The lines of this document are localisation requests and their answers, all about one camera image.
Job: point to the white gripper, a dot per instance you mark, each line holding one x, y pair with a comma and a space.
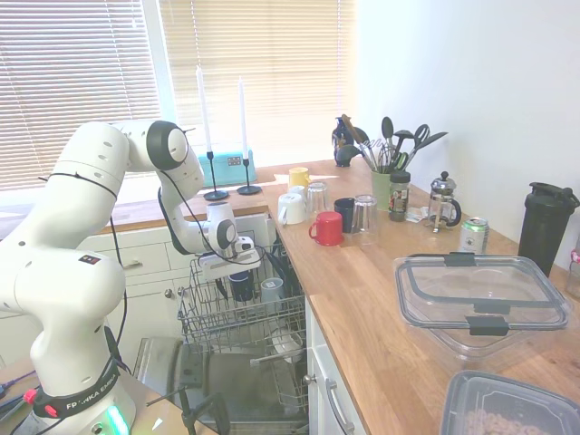
226, 265

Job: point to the dark blue ceramic mug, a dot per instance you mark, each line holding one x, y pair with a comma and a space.
241, 287

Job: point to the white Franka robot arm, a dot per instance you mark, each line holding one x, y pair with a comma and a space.
68, 290

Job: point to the grey mug with sticker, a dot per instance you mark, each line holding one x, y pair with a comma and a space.
272, 294

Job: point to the large white mug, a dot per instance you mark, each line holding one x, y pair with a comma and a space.
294, 210

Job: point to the stainless steel dishwasher door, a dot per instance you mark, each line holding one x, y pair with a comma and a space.
235, 376

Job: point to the red mug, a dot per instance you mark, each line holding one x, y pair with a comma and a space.
328, 229

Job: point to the small white mug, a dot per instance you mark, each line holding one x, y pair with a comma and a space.
296, 190

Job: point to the yellow mug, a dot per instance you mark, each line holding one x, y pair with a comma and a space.
299, 176

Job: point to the navy mug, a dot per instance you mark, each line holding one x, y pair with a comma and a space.
343, 213

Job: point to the dark plate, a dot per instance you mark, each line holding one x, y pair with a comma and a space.
276, 267

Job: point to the black candle holder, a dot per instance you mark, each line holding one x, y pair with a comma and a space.
249, 190
215, 195

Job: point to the white cabinet with drawers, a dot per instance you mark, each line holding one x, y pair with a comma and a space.
145, 247

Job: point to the teal metal box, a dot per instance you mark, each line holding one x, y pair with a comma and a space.
226, 170

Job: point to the small clear drinking glass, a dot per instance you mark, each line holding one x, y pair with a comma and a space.
317, 197

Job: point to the large clear drinking glass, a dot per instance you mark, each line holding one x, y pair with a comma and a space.
365, 222

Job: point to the short white candle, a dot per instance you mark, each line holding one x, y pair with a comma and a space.
243, 122

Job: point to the black bird figurine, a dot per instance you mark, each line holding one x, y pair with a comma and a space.
346, 156

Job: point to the tall white candle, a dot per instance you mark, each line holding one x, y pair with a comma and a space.
205, 118

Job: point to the pale green utensil holder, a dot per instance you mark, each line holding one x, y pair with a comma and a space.
379, 192

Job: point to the spice jar with black lid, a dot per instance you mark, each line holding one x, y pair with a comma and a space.
399, 199

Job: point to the white paper sachets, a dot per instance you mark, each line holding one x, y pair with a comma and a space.
414, 216

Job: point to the wooden spoon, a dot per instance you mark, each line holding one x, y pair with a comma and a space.
358, 133

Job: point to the metal whisk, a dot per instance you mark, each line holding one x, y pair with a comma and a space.
380, 154

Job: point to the black serving spoon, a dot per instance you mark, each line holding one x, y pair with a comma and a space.
387, 127

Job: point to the sunlit window blind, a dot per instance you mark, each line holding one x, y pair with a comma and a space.
281, 68

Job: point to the glass french press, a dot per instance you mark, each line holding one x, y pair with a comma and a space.
441, 204

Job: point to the clear container with clip lid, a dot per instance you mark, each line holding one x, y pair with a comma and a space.
476, 290

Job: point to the green and white drink can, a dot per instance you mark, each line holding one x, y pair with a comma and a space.
473, 238

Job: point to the black spatula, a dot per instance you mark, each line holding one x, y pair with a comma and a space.
432, 137

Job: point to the wide window blind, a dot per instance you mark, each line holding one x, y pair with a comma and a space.
68, 68

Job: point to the grey plastic food container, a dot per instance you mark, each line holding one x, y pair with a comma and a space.
498, 408

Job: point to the black shaker bottle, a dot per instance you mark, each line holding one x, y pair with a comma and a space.
541, 235

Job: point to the jar with pink lid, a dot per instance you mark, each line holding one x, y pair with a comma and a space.
574, 281

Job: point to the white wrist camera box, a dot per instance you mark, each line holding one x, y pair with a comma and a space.
244, 245

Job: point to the black clamp camera mount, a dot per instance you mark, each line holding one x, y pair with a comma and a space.
217, 408

